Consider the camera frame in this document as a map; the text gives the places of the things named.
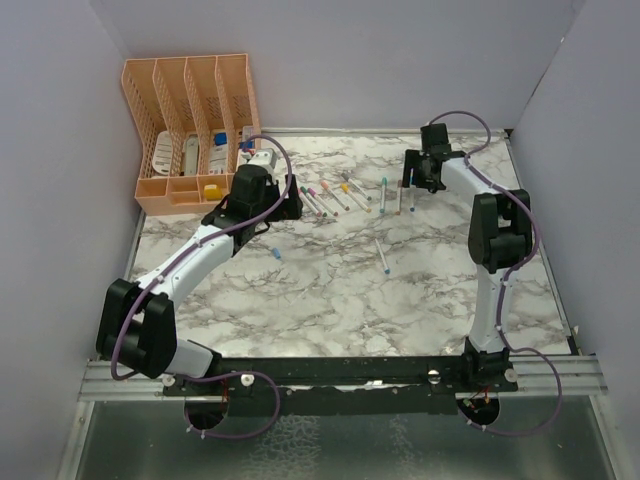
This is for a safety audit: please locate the brown cap marker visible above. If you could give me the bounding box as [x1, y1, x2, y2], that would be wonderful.
[395, 180, 403, 215]

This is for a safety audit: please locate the teal cap marker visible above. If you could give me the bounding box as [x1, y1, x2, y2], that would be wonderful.
[379, 177, 388, 214]

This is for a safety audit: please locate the light blue marker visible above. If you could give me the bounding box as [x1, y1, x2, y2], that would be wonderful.
[374, 238, 391, 275]

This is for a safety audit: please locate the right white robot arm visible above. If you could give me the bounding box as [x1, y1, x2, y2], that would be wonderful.
[401, 122, 534, 391]

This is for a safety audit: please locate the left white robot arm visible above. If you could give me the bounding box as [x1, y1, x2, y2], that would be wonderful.
[96, 164, 302, 395]

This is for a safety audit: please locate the pink cap marker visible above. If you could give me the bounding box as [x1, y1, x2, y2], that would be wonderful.
[299, 187, 322, 217]

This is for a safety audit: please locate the peach cap marker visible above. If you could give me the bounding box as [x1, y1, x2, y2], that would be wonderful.
[320, 180, 350, 211]

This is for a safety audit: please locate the yellow cap marker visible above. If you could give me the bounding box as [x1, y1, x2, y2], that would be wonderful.
[340, 183, 371, 213]

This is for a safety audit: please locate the grey cap marker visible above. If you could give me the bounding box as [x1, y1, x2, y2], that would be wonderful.
[341, 172, 372, 201]

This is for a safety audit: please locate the white red box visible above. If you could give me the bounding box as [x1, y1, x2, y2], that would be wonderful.
[236, 125, 256, 168]

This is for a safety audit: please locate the yellow tape measure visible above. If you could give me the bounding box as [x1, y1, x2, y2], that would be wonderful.
[203, 184, 223, 202]

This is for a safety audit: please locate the blue white box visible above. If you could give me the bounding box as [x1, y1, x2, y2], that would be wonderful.
[206, 130, 228, 175]

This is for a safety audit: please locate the white stapler package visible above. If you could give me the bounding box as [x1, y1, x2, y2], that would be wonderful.
[183, 135, 199, 176]

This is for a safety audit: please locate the peach plastic file organizer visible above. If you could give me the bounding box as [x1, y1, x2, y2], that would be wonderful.
[121, 53, 260, 216]

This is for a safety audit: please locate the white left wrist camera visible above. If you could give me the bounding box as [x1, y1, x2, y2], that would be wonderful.
[247, 148, 278, 175]

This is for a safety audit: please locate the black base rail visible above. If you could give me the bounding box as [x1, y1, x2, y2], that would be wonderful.
[163, 351, 518, 417]

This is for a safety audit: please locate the aluminium frame rail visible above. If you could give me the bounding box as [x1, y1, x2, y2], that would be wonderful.
[78, 355, 608, 402]

